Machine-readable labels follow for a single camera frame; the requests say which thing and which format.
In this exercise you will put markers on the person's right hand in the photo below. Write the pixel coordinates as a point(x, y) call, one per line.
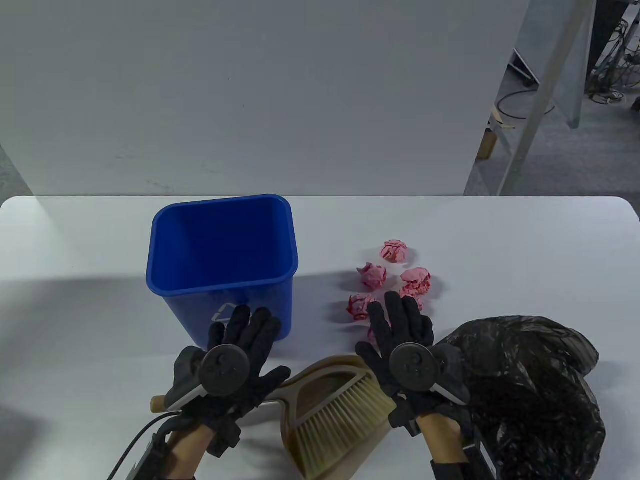
point(395, 325)

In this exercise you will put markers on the person's left hand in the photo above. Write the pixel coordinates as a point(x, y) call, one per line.
point(260, 345)

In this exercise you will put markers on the pile of pink paper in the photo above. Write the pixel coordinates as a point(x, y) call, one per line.
point(372, 276)

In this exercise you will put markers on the beige plastic dustpan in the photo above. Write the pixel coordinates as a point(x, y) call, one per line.
point(320, 385)

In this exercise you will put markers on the blue recycling bin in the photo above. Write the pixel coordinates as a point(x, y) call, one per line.
point(220, 250)

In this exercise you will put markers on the black plastic trash bag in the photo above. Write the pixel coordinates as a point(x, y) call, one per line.
point(530, 390)

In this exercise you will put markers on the person's right forearm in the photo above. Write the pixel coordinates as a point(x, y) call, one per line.
point(442, 440)

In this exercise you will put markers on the black and white left controller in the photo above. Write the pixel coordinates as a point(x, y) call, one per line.
point(225, 370)

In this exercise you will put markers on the black and white controller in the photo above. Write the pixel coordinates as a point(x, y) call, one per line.
point(414, 367)
point(225, 370)

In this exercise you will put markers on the black and white right controller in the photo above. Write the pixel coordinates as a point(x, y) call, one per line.
point(414, 367)

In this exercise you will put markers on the white table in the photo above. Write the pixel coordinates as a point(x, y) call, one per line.
point(500, 250)

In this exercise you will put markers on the black left wrist sensor box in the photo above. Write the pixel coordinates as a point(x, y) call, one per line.
point(150, 457)

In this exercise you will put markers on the black wrist sensor box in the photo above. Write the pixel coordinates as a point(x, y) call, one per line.
point(480, 460)
point(150, 457)

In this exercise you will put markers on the black right wrist sensor box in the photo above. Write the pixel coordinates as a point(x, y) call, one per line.
point(480, 460)

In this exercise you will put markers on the brown cardboard box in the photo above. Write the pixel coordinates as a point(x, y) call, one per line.
point(487, 145)

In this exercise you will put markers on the white partition panel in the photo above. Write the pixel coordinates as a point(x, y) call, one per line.
point(250, 100)

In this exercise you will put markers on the grey leaning board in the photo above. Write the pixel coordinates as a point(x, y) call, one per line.
point(575, 90)

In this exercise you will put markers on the grey metal frame post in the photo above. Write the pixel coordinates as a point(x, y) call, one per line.
point(535, 115)

